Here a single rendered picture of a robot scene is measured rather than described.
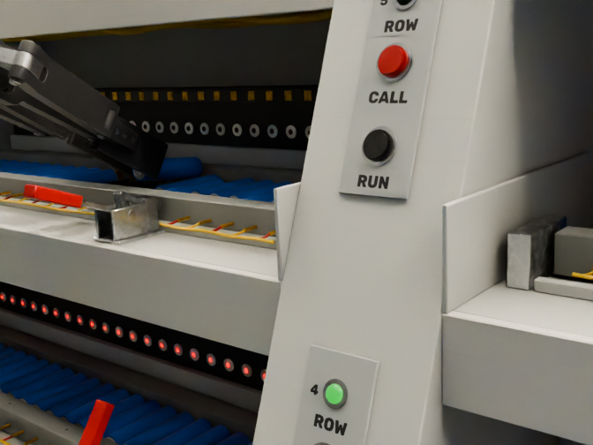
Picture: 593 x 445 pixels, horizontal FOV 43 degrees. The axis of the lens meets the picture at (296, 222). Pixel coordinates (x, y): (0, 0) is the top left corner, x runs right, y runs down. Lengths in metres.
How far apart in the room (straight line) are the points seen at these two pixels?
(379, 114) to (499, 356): 0.13
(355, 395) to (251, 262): 0.11
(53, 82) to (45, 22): 0.15
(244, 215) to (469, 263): 0.18
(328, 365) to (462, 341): 0.07
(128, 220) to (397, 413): 0.24
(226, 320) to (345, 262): 0.09
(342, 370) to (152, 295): 0.16
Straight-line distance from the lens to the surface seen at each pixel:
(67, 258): 0.54
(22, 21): 0.68
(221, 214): 0.50
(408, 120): 0.37
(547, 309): 0.36
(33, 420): 0.67
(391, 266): 0.36
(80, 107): 0.53
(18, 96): 0.53
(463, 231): 0.35
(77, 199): 0.49
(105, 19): 0.59
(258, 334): 0.42
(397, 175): 0.37
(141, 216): 0.52
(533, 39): 0.42
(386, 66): 0.38
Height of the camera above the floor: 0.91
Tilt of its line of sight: 4 degrees up
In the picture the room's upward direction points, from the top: 10 degrees clockwise
